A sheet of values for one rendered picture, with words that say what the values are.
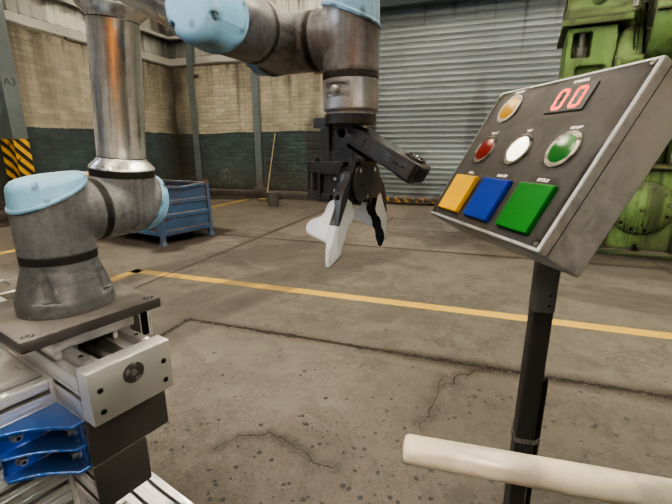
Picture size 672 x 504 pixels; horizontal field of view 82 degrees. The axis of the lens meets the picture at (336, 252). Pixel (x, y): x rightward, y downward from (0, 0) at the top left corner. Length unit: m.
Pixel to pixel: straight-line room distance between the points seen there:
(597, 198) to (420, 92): 7.69
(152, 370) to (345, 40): 0.58
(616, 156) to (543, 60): 7.70
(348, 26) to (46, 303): 0.64
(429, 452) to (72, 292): 0.63
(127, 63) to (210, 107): 9.21
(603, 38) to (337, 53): 4.73
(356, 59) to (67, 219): 0.52
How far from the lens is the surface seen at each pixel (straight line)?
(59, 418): 0.79
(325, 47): 0.56
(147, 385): 0.75
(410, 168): 0.50
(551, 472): 0.72
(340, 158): 0.56
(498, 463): 0.70
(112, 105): 0.84
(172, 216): 5.02
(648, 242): 5.21
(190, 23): 0.49
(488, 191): 0.71
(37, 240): 0.78
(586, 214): 0.60
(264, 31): 0.52
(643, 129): 0.64
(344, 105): 0.53
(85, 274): 0.80
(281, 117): 9.09
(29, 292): 0.81
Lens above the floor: 1.09
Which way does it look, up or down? 15 degrees down
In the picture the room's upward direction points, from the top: straight up
